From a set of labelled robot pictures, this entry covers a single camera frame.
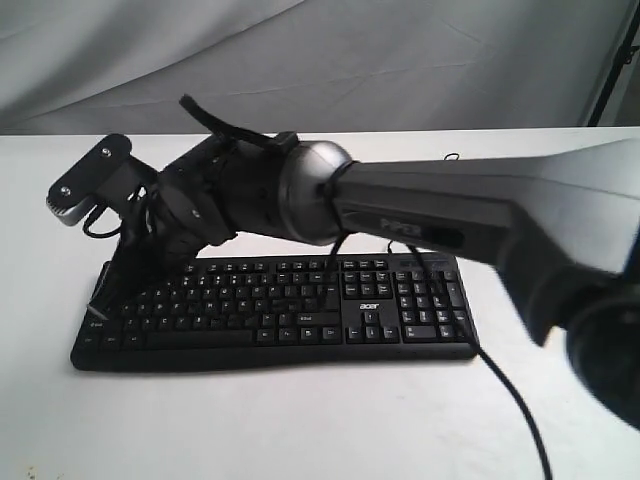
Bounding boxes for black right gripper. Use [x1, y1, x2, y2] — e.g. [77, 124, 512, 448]
[86, 133, 236, 322]

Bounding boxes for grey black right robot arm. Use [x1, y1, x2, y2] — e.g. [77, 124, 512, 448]
[88, 130, 639, 426]

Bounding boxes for black acer keyboard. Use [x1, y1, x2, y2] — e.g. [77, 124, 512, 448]
[70, 252, 477, 373]

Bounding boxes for grey backdrop cloth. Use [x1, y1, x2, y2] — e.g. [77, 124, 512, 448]
[1, 1, 634, 135]

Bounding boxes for black stand pole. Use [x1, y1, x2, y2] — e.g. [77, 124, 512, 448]
[586, 5, 639, 127]

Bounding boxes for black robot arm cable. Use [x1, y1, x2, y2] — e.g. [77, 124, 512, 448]
[319, 164, 556, 480]

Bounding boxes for black USB cable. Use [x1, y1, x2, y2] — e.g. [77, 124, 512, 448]
[385, 151, 461, 254]

